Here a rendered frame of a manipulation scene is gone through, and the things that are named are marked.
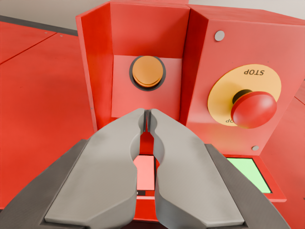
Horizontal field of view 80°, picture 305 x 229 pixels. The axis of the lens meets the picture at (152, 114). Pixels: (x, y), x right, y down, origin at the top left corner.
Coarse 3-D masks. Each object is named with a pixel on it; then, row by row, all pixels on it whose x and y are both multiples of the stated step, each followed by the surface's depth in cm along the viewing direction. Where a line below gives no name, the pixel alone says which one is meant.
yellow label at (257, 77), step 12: (228, 72) 17; (240, 72) 17; (252, 72) 17; (264, 72) 17; (216, 84) 18; (228, 84) 18; (240, 84) 18; (252, 84) 18; (264, 84) 18; (276, 84) 18; (216, 96) 18; (228, 96) 19; (276, 96) 19; (216, 108) 19; (228, 108) 19; (216, 120) 20; (228, 120) 20
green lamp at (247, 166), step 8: (232, 160) 23; (240, 160) 23; (248, 160) 23; (240, 168) 22; (248, 168) 22; (256, 168) 22; (248, 176) 21; (256, 176) 21; (256, 184) 20; (264, 184) 20; (264, 192) 19
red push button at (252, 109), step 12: (240, 96) 18; (252, 96) 16; (264, 96) 16; (240, 108) 16; (252, 108) 16; (264, 108) 16; (276, 108) 16; (240, 120) 17; (252, 120) 17; (264, 120) 17
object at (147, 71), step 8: (144, 56) 23; (136, 64) 22; (144, 64) 23; (152, 64) 23; (160, 64) 23; (136, 72) 22; (144, 72) 23; (152, 72) 23; (160, 72) 23; (136, 80) 23; (144, 80) 23; (152, 80) 23
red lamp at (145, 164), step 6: (138, 156) 22; (144, 156) 22; (150, 156) 22; (138, 162) 22; (144, 162) 22; (150, 162) 22; (138, 168) 21; (144, 168) 21; (150, 168) 21; (138, 174) 20; (144, 174) 20; (150, 174) 20; (138, 180) 20; (144, 180) 20; (150, 180) 20; (138, 186) 19; (144, 186) 19; (150, 186) 19
